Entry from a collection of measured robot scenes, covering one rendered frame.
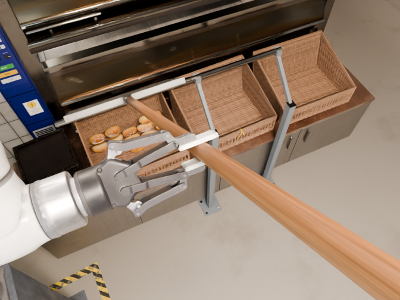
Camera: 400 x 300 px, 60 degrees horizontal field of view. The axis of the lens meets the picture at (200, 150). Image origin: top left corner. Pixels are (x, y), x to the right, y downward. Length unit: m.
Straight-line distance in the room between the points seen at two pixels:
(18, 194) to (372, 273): 0.44
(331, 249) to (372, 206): 2.69
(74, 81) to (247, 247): 1.59
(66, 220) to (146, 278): 2.01
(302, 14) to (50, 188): 2.20
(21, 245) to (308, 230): 0.39
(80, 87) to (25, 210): 1.60
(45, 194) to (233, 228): 2.16
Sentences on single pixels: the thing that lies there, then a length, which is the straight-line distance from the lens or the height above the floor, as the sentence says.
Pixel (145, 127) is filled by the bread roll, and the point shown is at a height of 0.64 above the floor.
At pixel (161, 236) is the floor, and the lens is 2.59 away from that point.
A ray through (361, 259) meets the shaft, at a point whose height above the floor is 2.21.
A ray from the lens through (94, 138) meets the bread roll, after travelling 2.24.
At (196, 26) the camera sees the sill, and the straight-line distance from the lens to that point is 2.09.
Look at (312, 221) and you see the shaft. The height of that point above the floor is 2.17.
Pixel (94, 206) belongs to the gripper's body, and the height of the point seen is 1.97.
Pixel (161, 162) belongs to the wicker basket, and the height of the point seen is 0.71.
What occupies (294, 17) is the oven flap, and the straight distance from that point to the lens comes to 2.49.
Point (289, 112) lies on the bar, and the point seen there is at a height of 0.91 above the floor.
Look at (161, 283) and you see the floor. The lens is 2.51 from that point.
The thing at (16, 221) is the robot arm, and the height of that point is 2.00.
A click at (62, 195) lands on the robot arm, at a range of 0.53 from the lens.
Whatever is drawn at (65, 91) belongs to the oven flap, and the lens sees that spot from 2.09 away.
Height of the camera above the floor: 2.45
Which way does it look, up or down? 57 degrees down
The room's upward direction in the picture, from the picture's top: straight up
